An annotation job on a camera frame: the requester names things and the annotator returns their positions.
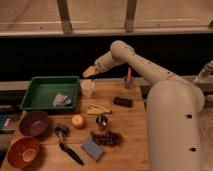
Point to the crumpled grey cloth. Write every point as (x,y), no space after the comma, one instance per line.
(61,100)

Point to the black rectangular block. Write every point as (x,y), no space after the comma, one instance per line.
(123,102)

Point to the bunch of dark grapes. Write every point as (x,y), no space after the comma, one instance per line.
(107,139)

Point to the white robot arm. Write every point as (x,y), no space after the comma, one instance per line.
(172,107)

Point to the green plastic tray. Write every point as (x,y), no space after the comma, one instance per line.
(42,91)

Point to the tan wooden utensils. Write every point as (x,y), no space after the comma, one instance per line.
(97,110)

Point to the purple bowl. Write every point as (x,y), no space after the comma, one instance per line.
(34,123)

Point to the yellow apple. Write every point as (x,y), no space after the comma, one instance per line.
(78,121)

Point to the small metal cup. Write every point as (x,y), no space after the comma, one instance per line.
(102,122)

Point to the white paper cup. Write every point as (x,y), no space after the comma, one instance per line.
(85,92)

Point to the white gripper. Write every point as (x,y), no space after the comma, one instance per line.
(103,64)

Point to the small black brush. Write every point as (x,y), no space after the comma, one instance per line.
(62,131)

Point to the blue sponge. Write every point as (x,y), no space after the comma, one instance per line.
(92,149)

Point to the orange bowl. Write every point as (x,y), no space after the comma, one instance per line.
(23,152)

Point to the black handled knife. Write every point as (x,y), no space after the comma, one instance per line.
(71,153)

